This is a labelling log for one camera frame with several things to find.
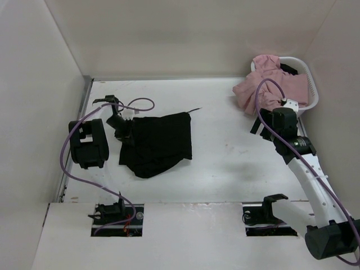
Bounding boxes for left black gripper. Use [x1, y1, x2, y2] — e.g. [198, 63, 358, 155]
[106, 115, 135, 147]

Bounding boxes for black trousers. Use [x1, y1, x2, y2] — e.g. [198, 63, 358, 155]
[119, 111, 192, 179]

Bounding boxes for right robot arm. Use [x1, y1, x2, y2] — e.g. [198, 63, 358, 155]
[251, 107, 359, 260]

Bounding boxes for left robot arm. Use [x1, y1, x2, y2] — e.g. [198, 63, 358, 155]
[60, 95, 137, 227]

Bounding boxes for pink trousers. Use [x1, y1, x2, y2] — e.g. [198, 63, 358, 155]
[232, 54, 310, 116]

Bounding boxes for white laundry basket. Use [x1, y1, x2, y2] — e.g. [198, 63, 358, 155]
[251, 55, 319, 116]

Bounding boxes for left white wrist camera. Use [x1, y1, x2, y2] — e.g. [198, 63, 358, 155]
[121, 109, 135, 121]

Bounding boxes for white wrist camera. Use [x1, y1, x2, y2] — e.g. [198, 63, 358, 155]
[121, 109, 135, 121]
[281, 98, 299, 114]

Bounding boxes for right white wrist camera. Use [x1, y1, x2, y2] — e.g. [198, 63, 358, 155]
[281, 98, 299, 114]

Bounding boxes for left aluminium table rail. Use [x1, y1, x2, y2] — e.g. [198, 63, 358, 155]
[55, 75, 94, 203]

